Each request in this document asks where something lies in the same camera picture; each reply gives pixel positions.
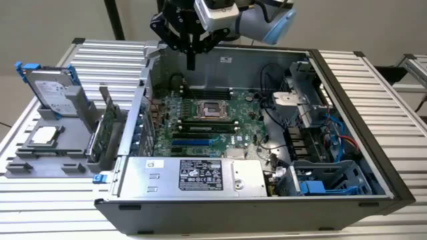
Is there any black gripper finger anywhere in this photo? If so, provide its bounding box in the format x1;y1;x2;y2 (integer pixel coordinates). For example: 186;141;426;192
191;27;231;71
148;12;192;71

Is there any green graphics card black fan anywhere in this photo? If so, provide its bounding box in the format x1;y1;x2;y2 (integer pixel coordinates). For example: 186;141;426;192
84;85;130;163

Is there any CPU socket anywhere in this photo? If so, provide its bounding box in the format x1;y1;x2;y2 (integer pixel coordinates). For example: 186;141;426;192
195;98;228;120

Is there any green motherboard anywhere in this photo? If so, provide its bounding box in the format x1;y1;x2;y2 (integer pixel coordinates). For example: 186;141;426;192
151;87;290;176

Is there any installed green RAM stick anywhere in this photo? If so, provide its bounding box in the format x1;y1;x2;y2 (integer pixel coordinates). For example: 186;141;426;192
182;124;235;133

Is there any black expansion slot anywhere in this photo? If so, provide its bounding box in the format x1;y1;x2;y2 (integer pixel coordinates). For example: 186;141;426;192
172;132;215;140

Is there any silver metal drive cage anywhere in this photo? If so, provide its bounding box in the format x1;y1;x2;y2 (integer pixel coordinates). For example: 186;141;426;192
270;60;336;129

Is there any blue expansion slot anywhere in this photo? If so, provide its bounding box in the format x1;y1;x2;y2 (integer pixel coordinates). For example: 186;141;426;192
171;139;215;149

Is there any hard disk in blue carrier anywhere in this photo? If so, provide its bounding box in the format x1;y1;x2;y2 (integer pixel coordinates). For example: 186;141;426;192
13;61;88;120

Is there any small silver heatsink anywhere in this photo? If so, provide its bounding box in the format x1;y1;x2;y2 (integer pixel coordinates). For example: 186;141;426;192
226;147;248;159

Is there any grey plastic parts rack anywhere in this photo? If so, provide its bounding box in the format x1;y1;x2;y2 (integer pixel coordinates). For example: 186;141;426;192
4;86;130;180

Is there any silver CPU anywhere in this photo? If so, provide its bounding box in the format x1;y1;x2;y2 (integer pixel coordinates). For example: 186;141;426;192
28;126;63;146

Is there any silver power supply unit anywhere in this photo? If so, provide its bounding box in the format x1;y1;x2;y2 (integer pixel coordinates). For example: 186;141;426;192
118;156;270;198

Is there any loose green RAM stick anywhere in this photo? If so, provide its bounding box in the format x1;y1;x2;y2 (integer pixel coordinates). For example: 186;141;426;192
17;148;84;154

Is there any grey blue disk bay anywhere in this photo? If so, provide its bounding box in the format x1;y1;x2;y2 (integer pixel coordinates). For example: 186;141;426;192
275;159;374;197

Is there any blue disk bay clip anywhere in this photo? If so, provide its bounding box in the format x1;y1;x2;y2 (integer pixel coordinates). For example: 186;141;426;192
299;181;327;195

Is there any open black PC case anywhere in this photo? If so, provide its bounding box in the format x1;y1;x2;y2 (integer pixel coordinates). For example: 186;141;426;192
94;41;418;236

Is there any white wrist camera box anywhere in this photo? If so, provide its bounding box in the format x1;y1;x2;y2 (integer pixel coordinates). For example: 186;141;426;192
192;0;240;30

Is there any black wire loop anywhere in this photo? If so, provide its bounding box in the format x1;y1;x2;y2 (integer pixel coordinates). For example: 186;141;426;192
259;62;288;111

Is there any red wire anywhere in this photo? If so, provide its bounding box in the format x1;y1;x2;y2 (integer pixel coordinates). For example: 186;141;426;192
339;134;360;151

